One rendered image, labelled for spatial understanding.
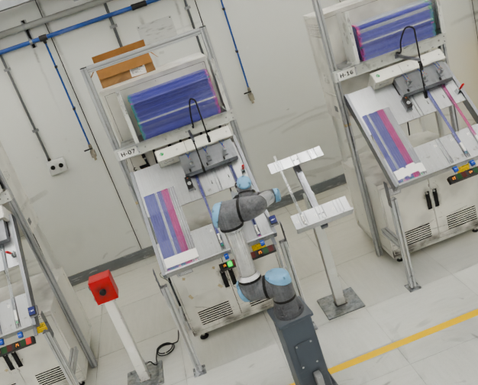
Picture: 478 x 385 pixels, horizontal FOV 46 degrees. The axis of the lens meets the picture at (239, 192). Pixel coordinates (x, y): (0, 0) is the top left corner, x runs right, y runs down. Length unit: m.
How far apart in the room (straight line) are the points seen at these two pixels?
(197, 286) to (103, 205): 1.77
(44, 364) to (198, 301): 1.05
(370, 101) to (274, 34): 1.59
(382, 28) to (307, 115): 1.72
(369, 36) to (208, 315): 2.05
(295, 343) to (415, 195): 1.48
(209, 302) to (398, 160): 1.50
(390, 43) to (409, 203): 1.04
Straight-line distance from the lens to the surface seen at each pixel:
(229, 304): 3.77
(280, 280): 2.71
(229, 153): 3.44
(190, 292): 3.69
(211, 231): 3.31
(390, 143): 3.56
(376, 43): 3.71
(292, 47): 5.10
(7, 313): 3.52
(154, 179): 3.51
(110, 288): 3.43
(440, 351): 3.30
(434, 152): 3.60
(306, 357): 2.94
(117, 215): 5.20
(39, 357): 3.92
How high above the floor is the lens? 2.14
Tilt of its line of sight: 21 degrees down
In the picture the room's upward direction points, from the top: 19 degrees counter-clockwise
